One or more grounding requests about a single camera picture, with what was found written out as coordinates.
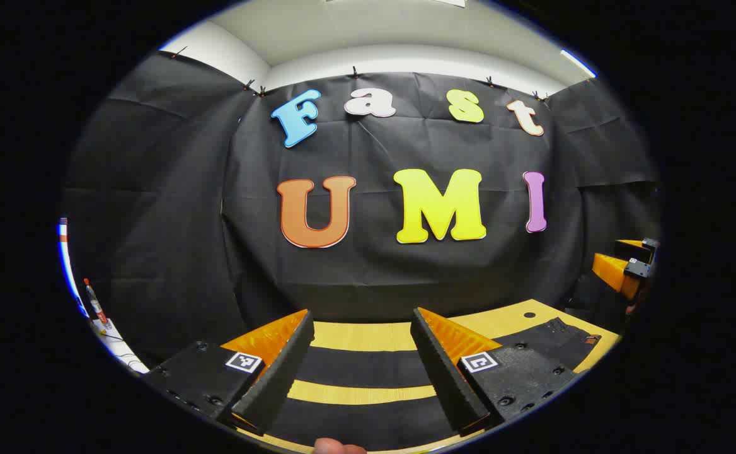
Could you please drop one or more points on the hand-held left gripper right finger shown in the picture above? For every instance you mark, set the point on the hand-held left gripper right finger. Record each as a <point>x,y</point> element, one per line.
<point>447,378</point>

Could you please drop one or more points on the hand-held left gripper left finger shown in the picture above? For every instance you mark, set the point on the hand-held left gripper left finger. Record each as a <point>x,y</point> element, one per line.
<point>280,378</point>

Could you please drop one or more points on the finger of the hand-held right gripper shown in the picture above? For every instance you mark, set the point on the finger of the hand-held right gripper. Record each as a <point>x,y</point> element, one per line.
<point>610,271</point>
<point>636,250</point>

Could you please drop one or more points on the dark jeans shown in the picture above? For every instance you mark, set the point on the dark jeans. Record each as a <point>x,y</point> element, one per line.
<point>362,369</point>

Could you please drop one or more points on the black backdrop cloth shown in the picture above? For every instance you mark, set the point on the black backdrop cloth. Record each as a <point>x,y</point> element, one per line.
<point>406,277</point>

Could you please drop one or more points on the white side table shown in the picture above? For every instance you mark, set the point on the white side table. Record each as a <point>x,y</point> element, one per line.
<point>116,347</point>

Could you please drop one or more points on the small red white bottle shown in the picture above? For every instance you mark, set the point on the small red white bottle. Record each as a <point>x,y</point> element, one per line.
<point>96,306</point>

